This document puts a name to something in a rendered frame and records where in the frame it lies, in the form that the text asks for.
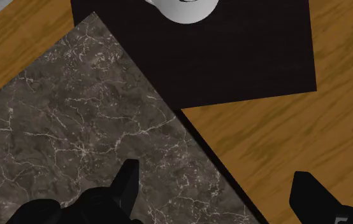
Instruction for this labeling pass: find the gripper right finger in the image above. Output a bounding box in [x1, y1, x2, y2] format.
[289, 171, 353, 224]

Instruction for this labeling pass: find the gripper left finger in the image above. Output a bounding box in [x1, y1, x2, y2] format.
[5, 158, 144, 224]

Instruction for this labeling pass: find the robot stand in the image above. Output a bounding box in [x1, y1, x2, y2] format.
[70, 0, 318, 110]

